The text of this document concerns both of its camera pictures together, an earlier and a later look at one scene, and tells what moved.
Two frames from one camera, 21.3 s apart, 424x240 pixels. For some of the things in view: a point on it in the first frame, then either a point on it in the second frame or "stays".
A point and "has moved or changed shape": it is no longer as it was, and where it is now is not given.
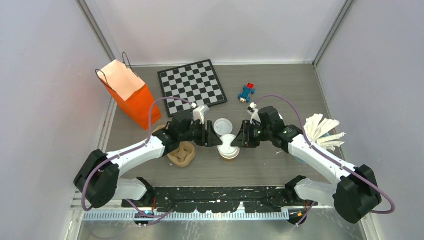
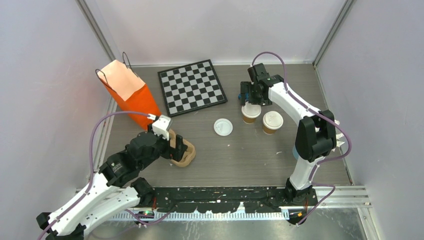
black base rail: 217,200 stays
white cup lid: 226,150 has moved or changed shape
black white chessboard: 197,82 stays
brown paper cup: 229,160 has moved or changed shape
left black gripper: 208,138 -> 177,153
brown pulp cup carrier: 184,155 stays
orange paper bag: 132,93 stays
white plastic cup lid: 223,126 stays
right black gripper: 244,139 -> 246,87
